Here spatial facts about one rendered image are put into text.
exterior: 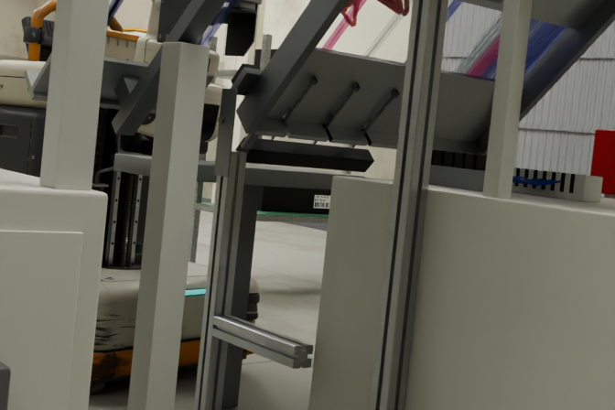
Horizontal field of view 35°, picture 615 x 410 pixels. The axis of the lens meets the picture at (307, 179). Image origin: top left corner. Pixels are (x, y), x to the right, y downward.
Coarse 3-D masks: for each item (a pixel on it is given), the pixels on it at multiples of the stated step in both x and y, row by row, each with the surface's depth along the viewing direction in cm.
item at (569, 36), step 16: (608, 0) 208; (592, 16) 211; (608, 16) 208; (576, 32) 214; (592, 32) 211; (560, 48) 217; (576, 48) 214; (544, 64) 221; (560, 64) 217; (528, 80) 224; (544, 80) 220; (528, 96) 224; (528, 112) 226; (480, 144) 234
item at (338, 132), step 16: (272, 128) 196; (288, 128) 199; (304, 128) 202; (320, 128) 205; (336, 128) 208; (352, 128) 211; (352, 144) 209; (368, 144) 212; (384, 144) 214; (448, 144) 228; (464, 144) 232
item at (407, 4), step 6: (408, 0) 188; (408, 6) 188; (402, 12) 189; (396, 18) 190; (390, 24) 191; (396, 24) 191; (384, 30) 192; (390, 30) 192; (378, 36) 194; (384, 36) 193; (372, 42) 195; (378, 42) 194; (372, 48) 195; (378, 48) 195; (366, 54) 196; (372, 54) 196
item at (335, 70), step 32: (320, 64) 190; (352, 64) 194; (384, 64) 198; (288, 96) 194; (320, 96) 198; (352, 96) 202; (384, 96) 207; (448, 96) 216; (480, 96) 221; (384, 128) 216; (448, 128) 226; (480, 128) 232
